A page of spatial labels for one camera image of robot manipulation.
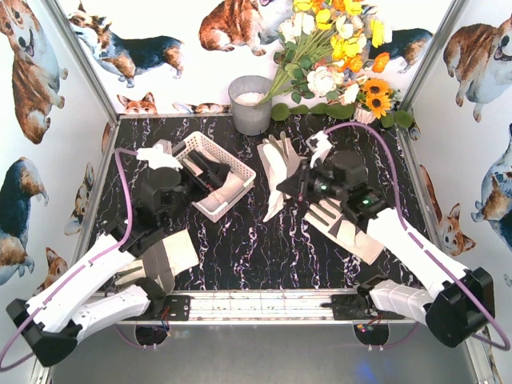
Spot aluminium front rail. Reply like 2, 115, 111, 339
44, 290, 481, 324

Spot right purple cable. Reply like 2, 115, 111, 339
323, 122, 512, 351

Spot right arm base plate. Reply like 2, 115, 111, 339
328, 294, 402, 320

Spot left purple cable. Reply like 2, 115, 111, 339
0, 147, 139, 369

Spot sunflower pot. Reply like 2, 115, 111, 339
353, 78, 401, 127

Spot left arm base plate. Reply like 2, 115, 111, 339
126, 294, 191, 322

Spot purple cable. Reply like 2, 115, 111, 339
0, 147, 139, 369
323, 122, 512, 351

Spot white perforated storage basket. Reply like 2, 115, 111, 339
172, 131, 256, 222

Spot white glove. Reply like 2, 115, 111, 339
257, 131, 304, 222
162, 230, 199, 276

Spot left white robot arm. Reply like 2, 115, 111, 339
6, 149, 230, 367

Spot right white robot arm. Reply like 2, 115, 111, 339
277, 151, 495, 347

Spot grey metal bucket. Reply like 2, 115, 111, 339
228, 75, 272, 136

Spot artificial flower bouquet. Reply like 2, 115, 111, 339
260, 1, 393, 105

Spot grey-palm glove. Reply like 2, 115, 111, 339
198, 172, 243, 212
114, 241, 175, 294
305, 198, 384, 265

